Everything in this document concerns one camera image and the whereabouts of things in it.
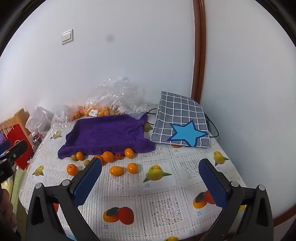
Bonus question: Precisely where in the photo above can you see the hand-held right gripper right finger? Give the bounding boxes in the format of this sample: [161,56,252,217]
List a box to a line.
[198,158,274,241]

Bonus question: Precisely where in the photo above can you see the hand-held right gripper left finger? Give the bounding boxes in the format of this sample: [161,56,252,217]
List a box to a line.
[26,158,103,241]

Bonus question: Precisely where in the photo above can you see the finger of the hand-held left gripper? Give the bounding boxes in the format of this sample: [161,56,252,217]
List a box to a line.
[0,138,11,156]
[0,140,28,165]

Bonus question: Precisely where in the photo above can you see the oval orange kumquat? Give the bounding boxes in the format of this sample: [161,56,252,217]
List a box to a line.
[110,166,124,177]

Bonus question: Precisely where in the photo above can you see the purple towel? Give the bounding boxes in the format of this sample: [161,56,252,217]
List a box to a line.
[57,113,156,160]

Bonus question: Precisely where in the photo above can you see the person's left hand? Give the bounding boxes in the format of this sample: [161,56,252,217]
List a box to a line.
[0,188,17,232]

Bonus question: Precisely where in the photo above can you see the red paper bag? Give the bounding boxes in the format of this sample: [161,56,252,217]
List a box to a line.
[0,120,34,170]

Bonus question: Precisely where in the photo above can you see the yellow-green cloth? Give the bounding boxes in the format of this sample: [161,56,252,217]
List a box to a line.
[1,170,26,214]

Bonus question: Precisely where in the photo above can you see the small dark bottles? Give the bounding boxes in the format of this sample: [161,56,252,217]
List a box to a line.
[31,131,45,149]

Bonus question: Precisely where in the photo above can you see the white plastic bag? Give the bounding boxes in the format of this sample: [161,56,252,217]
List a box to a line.
[25,106,55,135]

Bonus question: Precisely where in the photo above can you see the white lace fruit-print tablecloth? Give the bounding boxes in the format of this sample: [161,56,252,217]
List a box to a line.
[20,102,249,241]

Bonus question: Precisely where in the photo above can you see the pile of bagged oranges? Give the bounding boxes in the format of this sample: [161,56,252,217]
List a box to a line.
[72,105,122,120]

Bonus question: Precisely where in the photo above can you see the grey checked bag blue star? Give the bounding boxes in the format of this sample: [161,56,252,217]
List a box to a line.
[151,91,211,149]

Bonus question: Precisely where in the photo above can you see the clear plastic bag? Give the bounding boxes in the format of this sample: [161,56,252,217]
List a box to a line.
[50,77,153,137]

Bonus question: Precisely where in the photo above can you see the black cable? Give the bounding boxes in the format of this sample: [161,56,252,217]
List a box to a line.
[144,108,219,139]

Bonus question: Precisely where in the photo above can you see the white light switch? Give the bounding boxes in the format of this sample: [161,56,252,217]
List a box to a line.
[61,29,74,45]

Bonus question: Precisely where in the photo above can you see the brown wooden door frame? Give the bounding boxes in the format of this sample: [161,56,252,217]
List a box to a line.
[191,0,207,105]

